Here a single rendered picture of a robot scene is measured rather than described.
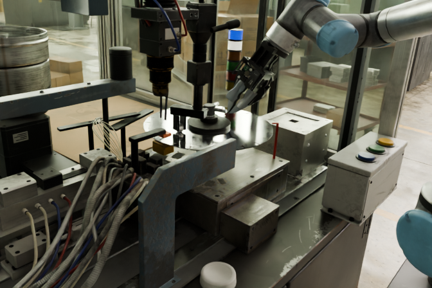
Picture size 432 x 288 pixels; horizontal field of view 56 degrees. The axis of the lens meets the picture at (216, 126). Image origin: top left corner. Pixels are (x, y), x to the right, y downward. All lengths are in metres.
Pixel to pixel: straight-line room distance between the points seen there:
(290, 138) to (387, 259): 1.27
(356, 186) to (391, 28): 0.37
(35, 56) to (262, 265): 0.96
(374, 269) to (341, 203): 1.19
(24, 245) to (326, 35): 0.73
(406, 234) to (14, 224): 0.75
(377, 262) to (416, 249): 1.53
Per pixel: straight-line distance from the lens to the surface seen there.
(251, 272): 0.87
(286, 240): 0.97
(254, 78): 0.97
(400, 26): 0.93
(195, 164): 0.74
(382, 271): 2.25
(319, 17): 0.91
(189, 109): 0.94
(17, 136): 1.14
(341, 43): 0.89
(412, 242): 0.77
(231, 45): 1.27
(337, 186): 1.06
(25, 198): 0.93
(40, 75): 1.45
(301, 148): 1.19
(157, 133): 0.90
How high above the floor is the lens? 1.30
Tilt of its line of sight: 20 degrees down
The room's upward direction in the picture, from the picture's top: 3 degrees clockwise
